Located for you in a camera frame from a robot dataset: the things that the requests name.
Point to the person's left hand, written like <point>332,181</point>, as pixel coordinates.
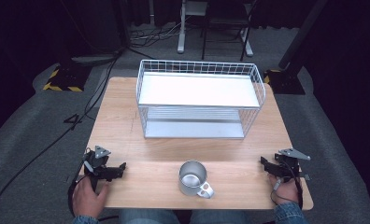
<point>87,196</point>

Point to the black striped stand base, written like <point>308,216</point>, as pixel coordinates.
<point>285,82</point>
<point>68,77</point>

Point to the silver metal cup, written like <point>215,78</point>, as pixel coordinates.
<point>192,179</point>

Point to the black chair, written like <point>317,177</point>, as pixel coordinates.
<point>226,20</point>

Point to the person's right hand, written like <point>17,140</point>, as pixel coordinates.
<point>285,193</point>

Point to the black slanted pole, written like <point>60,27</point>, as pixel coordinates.
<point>301,34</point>

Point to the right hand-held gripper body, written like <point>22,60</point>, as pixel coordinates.
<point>289,163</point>

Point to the white desk frame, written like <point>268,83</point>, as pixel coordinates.
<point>182,34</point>

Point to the person's left leg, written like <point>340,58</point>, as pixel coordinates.
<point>149,217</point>

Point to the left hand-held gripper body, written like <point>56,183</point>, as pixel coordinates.
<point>96,161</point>

